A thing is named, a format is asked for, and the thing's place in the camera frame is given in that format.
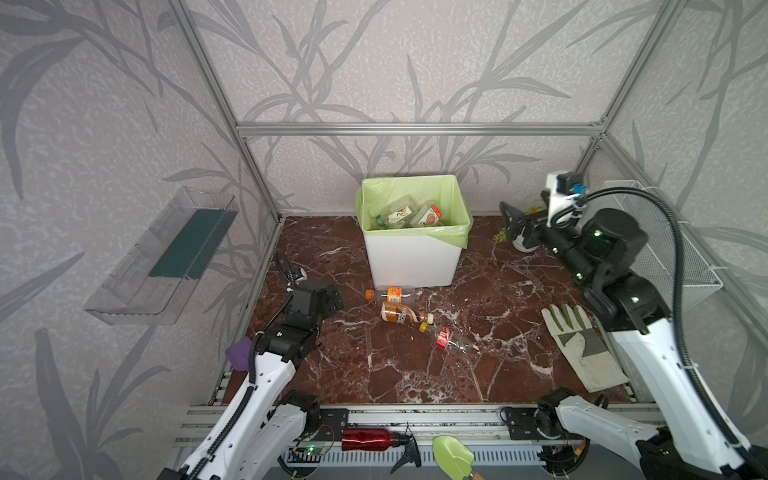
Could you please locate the small bottle orange label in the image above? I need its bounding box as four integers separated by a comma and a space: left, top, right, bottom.
365, 286, 416, 304

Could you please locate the brown tea bottle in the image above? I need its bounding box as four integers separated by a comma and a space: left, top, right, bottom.
380, 301, 434, 325

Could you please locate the bottle white label green band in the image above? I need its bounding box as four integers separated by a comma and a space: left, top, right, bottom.
373, 200, 416, 230

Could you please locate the small bottle red label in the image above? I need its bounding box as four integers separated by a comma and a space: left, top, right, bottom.
419, 322, 479, 359

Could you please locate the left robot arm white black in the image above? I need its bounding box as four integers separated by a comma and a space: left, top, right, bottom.
158, 280, 344, 479

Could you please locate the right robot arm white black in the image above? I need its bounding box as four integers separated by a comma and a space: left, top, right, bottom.
499, 187, 767, 479

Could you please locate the white bin with green liner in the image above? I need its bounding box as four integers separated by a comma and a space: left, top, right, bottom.
357, 175, 473, 288

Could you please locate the potted flower white pot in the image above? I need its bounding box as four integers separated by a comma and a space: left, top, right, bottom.
494, 202, 548, 253

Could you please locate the purple pink brush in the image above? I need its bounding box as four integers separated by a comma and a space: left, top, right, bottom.
225, 337, 252, 372

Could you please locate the white grey work glove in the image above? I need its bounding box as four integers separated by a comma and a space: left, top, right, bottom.
541, 304, 629, 393

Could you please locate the red spray bottle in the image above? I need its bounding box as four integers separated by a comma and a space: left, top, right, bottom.
341, 427, 422, 474

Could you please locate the green circuit board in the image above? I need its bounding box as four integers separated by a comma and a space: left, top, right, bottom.
289, 443, 333, 463

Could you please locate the green plastic trowel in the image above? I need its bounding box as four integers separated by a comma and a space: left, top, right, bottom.
432, 435, 484, 480

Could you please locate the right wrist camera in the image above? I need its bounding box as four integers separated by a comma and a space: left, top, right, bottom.
541, 171, 587, 228

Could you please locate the clear acrylic wall shelf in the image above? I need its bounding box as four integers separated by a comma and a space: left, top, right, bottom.
84, 187, 239, 326

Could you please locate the white wire mesh basket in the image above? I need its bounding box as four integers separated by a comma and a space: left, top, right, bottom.
580, 193, 723, 310

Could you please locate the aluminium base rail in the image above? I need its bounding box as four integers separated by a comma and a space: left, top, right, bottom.
173, 403, 667, 466

